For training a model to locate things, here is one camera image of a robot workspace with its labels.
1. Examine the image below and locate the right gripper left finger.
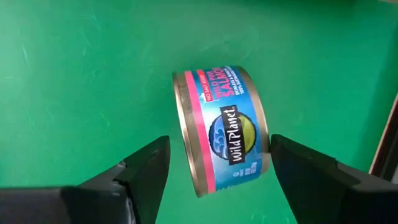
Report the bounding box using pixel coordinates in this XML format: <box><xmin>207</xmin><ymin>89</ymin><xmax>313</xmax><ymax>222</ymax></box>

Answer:
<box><xmin>0</xmin><ymin>135</ymin><xmax>172</xmax><ymax>224</ymax></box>

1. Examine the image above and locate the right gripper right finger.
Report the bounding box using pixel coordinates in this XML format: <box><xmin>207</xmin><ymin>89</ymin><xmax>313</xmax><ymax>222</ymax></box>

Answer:
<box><xmin>269</xmin><ymin>133</ymin><xmax>398</xmax><ymax>224</ymax></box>

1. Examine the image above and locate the blue salmon can gold lid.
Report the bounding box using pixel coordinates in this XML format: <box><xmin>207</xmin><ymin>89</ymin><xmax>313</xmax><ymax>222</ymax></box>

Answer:
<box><xmin>172</xmin><ymin>65</ymin><xmax>271</xmax><ymax>198</ymax></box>

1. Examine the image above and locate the green table mat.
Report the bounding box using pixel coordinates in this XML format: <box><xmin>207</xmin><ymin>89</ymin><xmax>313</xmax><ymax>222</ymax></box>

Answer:
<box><xmin>0</xmin><ymin>0</ymin><xmax>398</xmax><ymax>224</ymax></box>

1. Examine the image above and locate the black table frame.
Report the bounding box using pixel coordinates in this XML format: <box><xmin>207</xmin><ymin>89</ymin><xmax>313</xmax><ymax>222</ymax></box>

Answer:
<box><xmin>368</xmin><ymin>91</ymin><xmax>398</xmax><ymax>185</ymax></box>

